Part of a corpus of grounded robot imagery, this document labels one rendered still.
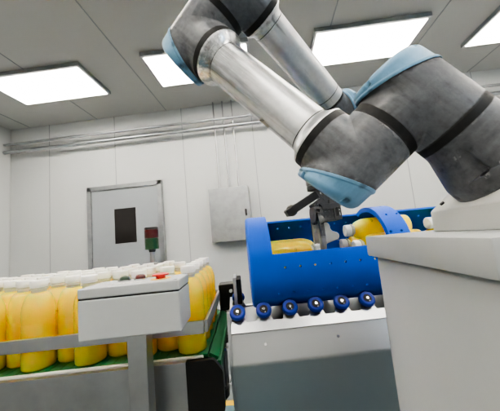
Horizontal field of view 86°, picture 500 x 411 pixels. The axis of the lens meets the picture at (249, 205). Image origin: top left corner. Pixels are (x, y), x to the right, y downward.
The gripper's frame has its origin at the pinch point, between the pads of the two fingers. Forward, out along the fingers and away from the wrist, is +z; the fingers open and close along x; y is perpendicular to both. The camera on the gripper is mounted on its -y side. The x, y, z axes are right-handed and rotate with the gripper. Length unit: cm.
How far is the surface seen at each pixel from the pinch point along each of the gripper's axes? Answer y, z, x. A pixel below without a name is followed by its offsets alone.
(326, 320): -2.3, 19.2, -6.0
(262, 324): -20.3, 18.4, -5.4
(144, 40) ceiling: -108, -229, 188
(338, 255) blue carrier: 2.6, 1.5, -8.3
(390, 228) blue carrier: 19.4, -4.4, -6.8
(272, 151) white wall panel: 37, -138, 329
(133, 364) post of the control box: -48, 17, -25
